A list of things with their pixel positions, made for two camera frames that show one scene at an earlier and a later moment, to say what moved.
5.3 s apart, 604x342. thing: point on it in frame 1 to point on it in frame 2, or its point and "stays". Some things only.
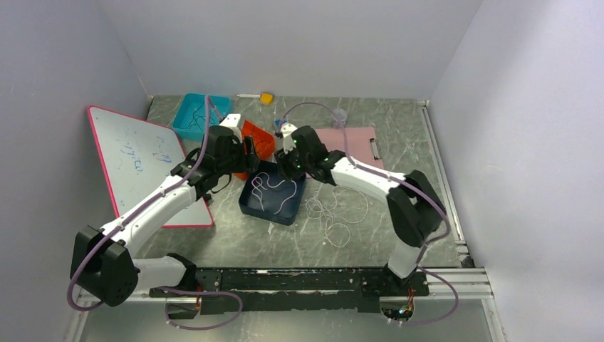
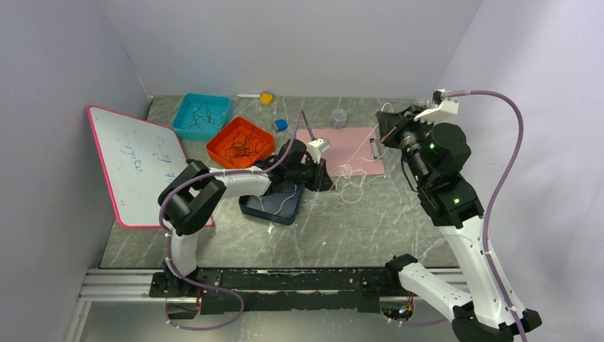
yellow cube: x=266 y=98 stays
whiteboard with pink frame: x=137 y=154 stays
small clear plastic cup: x=339 y=116 stays
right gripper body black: x=291 y=164 to x=409 y=135
